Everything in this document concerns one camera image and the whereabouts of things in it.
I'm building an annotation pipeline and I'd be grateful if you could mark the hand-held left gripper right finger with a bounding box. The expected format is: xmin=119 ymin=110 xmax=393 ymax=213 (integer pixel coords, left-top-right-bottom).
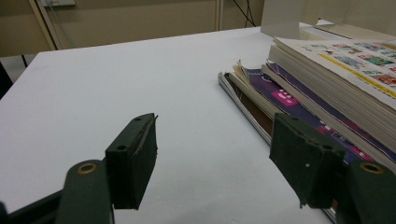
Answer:
xmin=269 ymin=112 xmax=347 ymax=209

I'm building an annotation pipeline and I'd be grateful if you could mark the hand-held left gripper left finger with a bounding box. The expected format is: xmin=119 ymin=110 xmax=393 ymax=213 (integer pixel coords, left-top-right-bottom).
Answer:
xmin=105 ymin=112 xmax=159 ymax=211

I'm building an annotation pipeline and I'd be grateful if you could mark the black magazine bundle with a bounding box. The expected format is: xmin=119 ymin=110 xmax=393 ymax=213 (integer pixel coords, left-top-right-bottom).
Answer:
xmin=218 ymin=71 xmax=339 ymax=224

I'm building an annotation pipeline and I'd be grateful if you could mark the thick white book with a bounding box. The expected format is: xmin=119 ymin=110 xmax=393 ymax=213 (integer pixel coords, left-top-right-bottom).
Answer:
xmin=267 ymin=36 xmax=396 ymax=154

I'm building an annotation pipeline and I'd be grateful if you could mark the white power strip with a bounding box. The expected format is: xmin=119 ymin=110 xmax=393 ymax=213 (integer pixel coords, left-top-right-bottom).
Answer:
xmin=40 ymin=0 xmax=76 ymax=7

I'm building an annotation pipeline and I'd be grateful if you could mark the black wall cable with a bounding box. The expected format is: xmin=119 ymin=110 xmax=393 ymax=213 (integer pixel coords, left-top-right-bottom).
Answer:
xmin=233 ymin=0 xmax=257 ymax=28

